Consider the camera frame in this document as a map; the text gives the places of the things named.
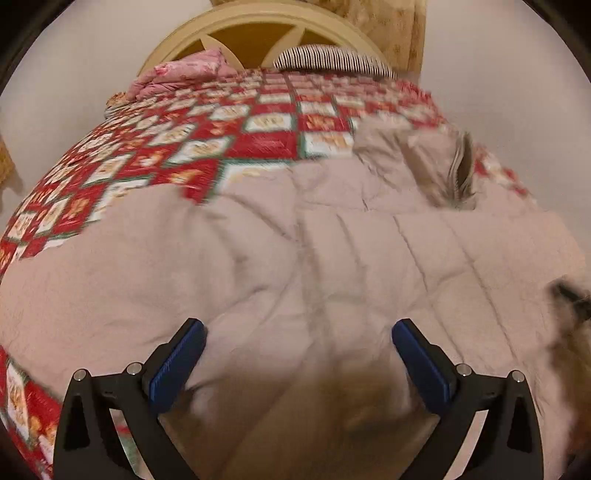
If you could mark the cream arched bed headboard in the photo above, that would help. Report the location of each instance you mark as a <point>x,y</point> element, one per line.
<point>184,41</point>

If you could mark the red patchwork printed quilt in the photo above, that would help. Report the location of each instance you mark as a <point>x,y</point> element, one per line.
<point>258,143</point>

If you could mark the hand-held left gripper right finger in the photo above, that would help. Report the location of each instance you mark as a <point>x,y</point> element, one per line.
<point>422,364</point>

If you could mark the beige puffer jacket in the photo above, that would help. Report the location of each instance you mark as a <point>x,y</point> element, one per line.
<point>277,258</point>

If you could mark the pink pillow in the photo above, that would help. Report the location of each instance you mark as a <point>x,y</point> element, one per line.
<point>184,74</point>

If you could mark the black white striped pillow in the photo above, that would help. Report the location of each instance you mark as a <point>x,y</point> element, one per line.
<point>332,57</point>

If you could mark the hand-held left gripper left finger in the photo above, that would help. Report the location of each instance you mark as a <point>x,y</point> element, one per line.
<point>178,364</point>

